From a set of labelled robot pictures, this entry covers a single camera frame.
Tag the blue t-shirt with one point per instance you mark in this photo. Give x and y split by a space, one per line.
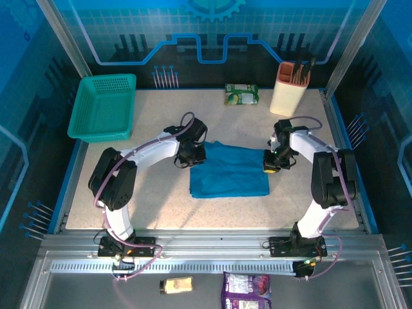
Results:
228 174

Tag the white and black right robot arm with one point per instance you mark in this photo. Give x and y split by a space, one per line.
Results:
305 141

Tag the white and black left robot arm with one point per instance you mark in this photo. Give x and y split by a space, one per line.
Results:
151 149

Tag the beige utensil holder orange rim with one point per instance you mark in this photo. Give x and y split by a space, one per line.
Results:
284 96

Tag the green snack packet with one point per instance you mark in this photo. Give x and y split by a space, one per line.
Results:
241 94

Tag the green plastic basket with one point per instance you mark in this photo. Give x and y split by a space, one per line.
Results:
103 106

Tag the small black controller box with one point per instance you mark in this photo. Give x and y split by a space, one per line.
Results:
302 270

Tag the purple snack packet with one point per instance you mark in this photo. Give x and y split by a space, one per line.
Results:
246 291

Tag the yellow wrapped snack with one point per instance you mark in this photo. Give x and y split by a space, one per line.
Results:
177 285

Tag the aluminium side rail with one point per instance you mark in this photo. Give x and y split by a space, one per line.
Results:
333 122

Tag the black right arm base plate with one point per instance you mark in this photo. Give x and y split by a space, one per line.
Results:
278 246

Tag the aluminium rail beam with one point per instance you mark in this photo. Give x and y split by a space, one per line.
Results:
209 244

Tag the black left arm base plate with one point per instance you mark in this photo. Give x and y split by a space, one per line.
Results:
148 241

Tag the aluminium frame post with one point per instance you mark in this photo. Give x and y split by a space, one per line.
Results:
351 45
64 38

